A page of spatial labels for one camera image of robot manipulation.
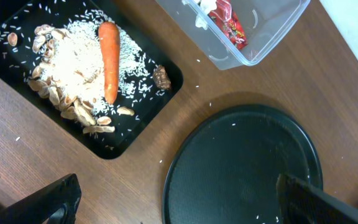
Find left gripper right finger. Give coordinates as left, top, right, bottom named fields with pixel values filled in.
left=276, top=174, right=358, bottom=224

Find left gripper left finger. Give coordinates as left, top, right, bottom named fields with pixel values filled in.
left=0, top=174, right=81, bottom=224

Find rice and food scraps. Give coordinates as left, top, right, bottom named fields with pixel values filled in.
left=0, top=2, right=167, bottom=135

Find brown food lump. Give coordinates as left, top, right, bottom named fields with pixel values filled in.
left=152, top=65, right=171, bottom=90

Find orange carrot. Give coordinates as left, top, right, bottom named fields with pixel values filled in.
left=98, top=22, right=121, bottom=104

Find red snack wrapper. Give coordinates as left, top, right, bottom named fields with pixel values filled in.
left=208, top=0, right=248, bottom=50

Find white tissue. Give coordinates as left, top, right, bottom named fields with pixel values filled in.
left=193, top=0, right=217, bottom=30

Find round black serving tray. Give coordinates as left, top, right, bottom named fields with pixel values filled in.
left=162, top=105, right=323, bottom=224

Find black rectangular tray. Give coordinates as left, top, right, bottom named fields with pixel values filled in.
left=0, top=1, right=183, bottom=159

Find clear plastic bin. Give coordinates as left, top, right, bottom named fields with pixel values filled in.
left=157, top=0, right=310, bottom=70

